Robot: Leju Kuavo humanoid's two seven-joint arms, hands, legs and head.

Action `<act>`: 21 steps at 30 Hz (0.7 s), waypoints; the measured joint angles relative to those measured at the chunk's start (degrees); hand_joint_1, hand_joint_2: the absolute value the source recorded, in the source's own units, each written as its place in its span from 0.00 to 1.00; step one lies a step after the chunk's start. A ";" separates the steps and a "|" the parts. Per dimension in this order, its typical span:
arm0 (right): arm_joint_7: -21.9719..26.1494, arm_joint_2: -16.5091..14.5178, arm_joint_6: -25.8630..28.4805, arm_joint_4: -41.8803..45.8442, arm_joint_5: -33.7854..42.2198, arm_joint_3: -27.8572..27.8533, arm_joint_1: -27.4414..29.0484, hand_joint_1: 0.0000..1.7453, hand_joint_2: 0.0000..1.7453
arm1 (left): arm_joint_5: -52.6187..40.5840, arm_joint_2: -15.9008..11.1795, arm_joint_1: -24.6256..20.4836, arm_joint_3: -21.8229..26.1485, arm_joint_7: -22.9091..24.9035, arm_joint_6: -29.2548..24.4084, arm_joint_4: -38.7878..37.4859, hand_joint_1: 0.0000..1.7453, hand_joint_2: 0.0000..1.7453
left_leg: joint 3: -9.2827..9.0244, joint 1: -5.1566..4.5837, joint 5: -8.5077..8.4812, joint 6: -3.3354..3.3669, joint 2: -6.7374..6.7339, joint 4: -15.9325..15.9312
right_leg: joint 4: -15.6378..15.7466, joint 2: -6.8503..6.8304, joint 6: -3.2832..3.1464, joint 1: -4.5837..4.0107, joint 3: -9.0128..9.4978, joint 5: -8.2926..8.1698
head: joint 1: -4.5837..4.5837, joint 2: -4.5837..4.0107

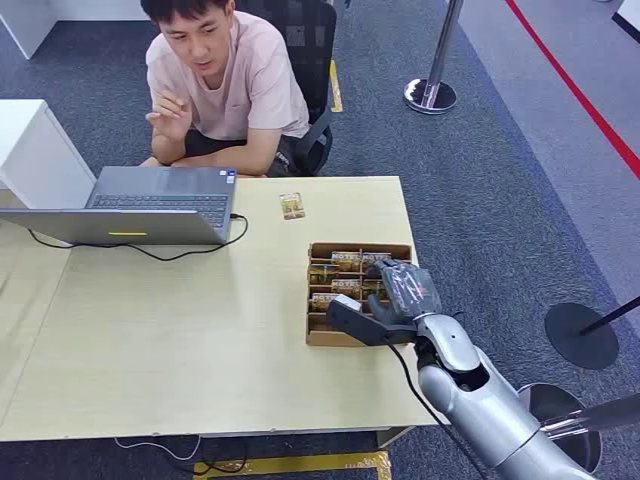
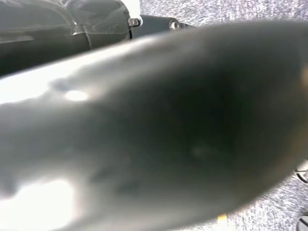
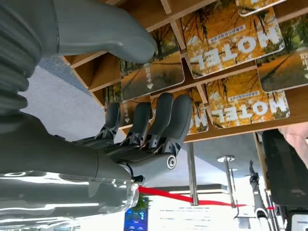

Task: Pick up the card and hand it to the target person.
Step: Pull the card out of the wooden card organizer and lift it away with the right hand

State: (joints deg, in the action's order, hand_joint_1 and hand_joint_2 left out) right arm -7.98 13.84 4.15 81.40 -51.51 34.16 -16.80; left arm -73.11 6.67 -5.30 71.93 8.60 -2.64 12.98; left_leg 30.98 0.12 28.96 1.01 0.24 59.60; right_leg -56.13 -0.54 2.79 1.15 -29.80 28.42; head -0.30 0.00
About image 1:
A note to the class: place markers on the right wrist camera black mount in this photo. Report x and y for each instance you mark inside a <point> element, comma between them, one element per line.
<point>360,324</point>

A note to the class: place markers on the white board black edge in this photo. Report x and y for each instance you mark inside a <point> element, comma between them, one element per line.
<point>629,14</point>

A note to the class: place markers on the black stanchion post flat base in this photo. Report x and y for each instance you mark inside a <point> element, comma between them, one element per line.
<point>580,334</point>

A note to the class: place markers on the person's right hand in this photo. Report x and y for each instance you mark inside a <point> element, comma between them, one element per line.
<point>172,116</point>

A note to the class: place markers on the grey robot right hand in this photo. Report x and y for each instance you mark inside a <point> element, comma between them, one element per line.
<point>407,291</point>

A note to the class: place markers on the white counter furniture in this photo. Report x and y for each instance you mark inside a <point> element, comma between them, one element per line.
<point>30,20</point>

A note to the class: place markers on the yellow floor tape strip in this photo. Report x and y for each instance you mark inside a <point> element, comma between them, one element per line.
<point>336,86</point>
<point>300,464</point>

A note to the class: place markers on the chrome stanchion post round base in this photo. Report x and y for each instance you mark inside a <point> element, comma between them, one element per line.
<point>550,404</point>
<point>432,94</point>

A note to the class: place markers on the grey laptop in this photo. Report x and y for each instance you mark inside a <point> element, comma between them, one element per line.
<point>164,189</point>

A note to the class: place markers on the person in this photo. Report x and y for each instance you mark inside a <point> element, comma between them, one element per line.
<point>235,86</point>

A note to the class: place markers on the white desk leg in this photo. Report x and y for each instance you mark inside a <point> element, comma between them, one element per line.
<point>392,436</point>

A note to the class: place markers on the black office chair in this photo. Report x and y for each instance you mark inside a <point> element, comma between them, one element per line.
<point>312,46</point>

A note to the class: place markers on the red floor tape line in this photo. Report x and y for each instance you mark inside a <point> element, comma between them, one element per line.
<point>575,89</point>

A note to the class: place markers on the green printed card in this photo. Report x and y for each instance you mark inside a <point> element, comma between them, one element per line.
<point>323,303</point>
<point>292,206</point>
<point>373,258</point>
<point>346,261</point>
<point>346,289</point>

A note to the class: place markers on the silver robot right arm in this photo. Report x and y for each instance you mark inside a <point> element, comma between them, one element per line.
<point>490,404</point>

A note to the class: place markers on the white cabinet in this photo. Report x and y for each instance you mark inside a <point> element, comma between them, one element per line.
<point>35,156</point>

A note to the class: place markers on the wooden card organizer box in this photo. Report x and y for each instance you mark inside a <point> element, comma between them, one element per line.
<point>320,328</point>

